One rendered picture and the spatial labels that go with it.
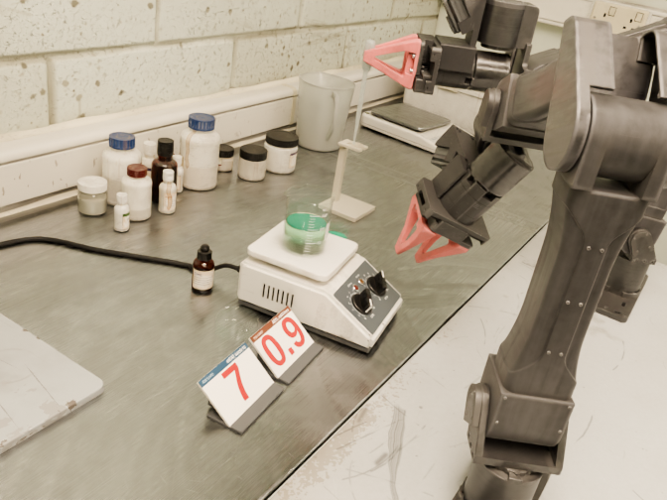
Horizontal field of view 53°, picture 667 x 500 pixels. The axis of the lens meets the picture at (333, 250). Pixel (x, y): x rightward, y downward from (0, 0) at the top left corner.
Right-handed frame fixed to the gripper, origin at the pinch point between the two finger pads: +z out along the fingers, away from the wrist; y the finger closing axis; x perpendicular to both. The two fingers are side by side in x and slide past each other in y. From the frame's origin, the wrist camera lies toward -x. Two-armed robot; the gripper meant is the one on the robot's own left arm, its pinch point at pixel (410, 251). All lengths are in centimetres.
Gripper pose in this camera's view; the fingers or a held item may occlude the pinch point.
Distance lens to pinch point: 90.4
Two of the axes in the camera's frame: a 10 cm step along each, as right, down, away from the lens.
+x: 0.9, 7.2, -6.9
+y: -8.1, -3.5, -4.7
